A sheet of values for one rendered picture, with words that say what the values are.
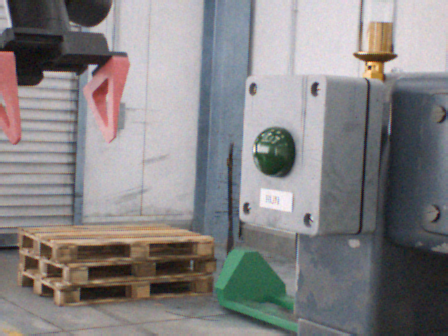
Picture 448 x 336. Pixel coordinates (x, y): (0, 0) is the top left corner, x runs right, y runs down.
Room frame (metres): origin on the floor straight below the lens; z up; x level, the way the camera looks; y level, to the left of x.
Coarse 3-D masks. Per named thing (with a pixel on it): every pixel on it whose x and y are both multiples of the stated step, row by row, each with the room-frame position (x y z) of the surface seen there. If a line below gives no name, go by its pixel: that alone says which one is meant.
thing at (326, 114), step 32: (256, 96) 0.54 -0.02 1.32; (288, 96) 0.52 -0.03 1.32; (320, 96) 0.49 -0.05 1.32; (352, 96) 0.50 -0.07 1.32; (256, 128) 0.54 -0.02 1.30; (288, 128) 0.52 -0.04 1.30; (320, 128) 0.49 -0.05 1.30; (352, 128) 0.50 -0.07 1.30; (320, 160) 0.49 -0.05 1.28; (352, 160) 0.50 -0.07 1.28; (256, 192) 0.54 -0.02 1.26; (320, 192) 0.49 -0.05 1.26; (352, 192) 0.51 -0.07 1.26; (288, 224) 0.51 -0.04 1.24; (320, 224) 0.49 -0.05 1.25; (352, 224) 0.51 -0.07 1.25
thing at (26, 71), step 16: (0, 64) 0.79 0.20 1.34; (16, 64) 0.85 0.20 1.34; (32, 64) 0.86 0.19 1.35; (0, 80) 0.80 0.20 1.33; (16, 80) 0.80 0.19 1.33; (32, 80) 0.87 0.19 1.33; (16, 96) 0.80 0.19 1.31; (0, 112) 0.82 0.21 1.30; (16, 112) 0.80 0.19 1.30; (16, 128) 0.80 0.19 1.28
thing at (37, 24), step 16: (16, 0) 0.86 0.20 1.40; (32, 0) 0.85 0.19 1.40; (48, 0) 0.86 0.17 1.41; (16, 16) 0.85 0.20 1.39; (32, 16) 0.85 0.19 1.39; (48, 16) 0.85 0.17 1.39; (64, 16) 0.87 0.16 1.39; (16, 32) 0.82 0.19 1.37; (32, 32) 0.83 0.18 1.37; (48, 32) 0.84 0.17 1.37; (64, 32) 0.85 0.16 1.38; (80, 32) 0.86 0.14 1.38; (96, 32) 0.87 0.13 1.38; (0, 48) 0.84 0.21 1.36; (16, 48) 0.84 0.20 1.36; (32, 48) 0.85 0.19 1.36; (48, 48) 0.85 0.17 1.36; (48, 64) 0.87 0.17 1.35; (64, 64) 0.89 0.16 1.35
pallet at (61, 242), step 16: (144, 224) 7.08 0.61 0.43; (160, 224) 7.14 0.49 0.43; (32, 240) 6.54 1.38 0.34; (48, 240) 6.05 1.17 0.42; (64, 240) 6.00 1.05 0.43; (80, 240) 6.04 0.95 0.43; (96, 240) 6.08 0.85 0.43; (112, 240) 6.13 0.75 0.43; (128, 240) 6.17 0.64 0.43; (144, 240) 6.22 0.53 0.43; (160, 240) 6.27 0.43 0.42; (176, 240) 6.34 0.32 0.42; (192, 240) 6.41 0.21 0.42; (208, 240) 6.48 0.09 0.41; (64, 256) 5.91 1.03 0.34; (128, 256) 6.18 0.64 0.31; (144, 256) 6.21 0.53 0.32; (160, 256) 6.30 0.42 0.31; (176, 256) 6.35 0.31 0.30; (192, 256) 6.41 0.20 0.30; (208, 256) 6.48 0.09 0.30
